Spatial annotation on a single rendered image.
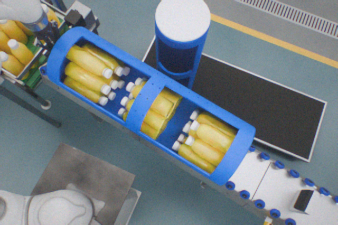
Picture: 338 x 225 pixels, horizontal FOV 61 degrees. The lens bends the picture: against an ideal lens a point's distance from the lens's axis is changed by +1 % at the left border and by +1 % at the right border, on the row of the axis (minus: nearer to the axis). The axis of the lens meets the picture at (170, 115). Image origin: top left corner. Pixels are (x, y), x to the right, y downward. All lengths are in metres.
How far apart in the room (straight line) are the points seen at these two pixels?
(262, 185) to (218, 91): 1.08
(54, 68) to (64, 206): 0.56
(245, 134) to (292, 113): 1.34
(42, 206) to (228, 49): 2.06
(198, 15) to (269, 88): 1.12
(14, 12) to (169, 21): 0.73
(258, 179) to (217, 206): 0.94
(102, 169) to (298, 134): 1.60
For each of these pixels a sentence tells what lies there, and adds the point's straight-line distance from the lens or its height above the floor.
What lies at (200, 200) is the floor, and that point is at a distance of 2.30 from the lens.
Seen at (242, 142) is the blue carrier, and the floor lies 1.23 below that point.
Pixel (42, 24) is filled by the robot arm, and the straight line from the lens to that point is 1.13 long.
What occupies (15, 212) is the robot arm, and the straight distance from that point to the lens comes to 1.09.
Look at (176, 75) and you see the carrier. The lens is 1.81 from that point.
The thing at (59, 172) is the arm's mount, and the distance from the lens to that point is 1.33.
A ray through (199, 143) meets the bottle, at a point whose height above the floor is 1.14.
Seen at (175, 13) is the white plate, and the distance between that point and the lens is 1.51.
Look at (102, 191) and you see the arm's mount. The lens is 1.29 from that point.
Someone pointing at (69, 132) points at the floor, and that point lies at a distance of 2.44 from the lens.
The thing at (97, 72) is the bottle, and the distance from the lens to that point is 1.23.
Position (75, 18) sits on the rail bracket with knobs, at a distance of 1.60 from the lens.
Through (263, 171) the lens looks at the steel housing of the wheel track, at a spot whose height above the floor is 0.93.
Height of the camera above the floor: 2.28
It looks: 75 degrees down
